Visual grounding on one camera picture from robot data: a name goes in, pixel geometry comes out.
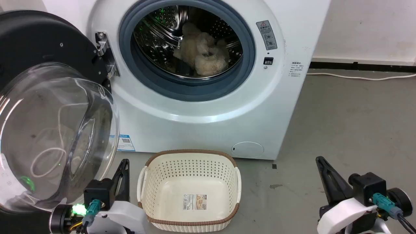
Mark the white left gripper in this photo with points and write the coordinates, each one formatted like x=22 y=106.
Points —
x=125 y=216

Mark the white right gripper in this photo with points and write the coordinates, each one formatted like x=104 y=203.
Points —
x=344 y=216

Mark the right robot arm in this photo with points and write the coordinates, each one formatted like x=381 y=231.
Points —
x=401 y=201

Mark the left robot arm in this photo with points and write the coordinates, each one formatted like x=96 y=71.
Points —
x=60 y=219

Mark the white front-load washing machine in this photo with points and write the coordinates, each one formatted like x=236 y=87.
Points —
x=201 y=110

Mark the metal door hinge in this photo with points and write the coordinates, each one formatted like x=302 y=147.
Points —
x=105 y=52

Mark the black washer door glass bowl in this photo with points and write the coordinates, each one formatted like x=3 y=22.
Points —
x=35 y=39

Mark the blue white energy sticker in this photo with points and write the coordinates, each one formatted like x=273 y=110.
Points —
x=126 y=143

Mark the cream plastic laundry basket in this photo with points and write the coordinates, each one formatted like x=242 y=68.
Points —
x=191 y=169

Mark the basket product label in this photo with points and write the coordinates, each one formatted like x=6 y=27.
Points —
x=195 y=201

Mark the round white filter cover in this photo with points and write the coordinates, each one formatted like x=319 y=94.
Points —
x=247 y=150

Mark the black baseboard strip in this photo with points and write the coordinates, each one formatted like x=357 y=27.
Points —
x=357 y=66

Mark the perforated steel washer drum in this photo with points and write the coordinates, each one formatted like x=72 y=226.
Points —
x=156 y=39

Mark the beige plush toy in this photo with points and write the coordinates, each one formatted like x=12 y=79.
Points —
x=203 y=53

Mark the grey warning sticker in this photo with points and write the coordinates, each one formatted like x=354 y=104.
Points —
x=267 y=35

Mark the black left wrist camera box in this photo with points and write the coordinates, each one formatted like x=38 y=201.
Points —
x=97 y=191

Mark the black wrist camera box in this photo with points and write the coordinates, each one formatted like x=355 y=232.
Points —
x=97 y=191
x=369 y=187

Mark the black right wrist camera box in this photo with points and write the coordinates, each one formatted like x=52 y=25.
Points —
x=369 y=187

